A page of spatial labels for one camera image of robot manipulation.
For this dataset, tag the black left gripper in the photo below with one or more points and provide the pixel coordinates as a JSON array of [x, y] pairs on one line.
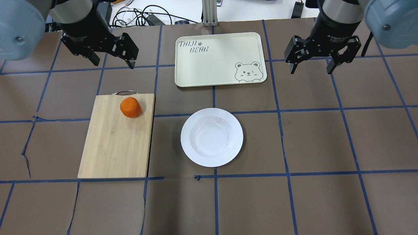
[[85, 31]]

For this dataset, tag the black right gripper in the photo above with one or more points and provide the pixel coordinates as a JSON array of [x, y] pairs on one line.
[[333, 28]]

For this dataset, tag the orange fruit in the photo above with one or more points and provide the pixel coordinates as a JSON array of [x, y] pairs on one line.
[[130, 107]]

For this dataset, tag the white ceramic plate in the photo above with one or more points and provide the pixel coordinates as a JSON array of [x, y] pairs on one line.
[[212, 137]]

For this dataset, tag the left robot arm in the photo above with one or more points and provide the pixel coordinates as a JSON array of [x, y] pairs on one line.
[[22, 25]]

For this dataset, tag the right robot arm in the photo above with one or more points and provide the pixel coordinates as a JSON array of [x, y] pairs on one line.
[[393, 23]]

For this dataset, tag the cream bear tray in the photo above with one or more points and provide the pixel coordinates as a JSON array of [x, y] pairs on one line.
[[222, 59]]

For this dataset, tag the bamboo cutting board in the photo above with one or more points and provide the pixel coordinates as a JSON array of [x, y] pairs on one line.
[[117, 146]]

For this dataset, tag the aluminium frame post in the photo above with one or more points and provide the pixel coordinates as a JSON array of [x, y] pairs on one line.
[[209, 12]]

